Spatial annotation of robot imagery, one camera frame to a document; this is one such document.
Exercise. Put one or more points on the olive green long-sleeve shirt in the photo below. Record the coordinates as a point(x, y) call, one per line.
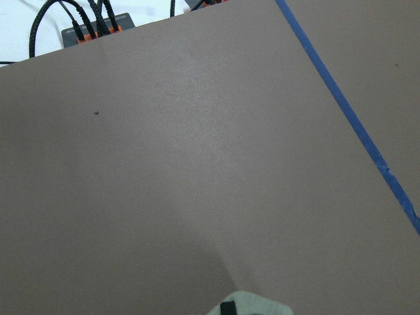
point(244, 302)

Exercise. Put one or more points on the orange-black usb hub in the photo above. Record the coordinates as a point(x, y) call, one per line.
point(69, 37)
point(199, 4)

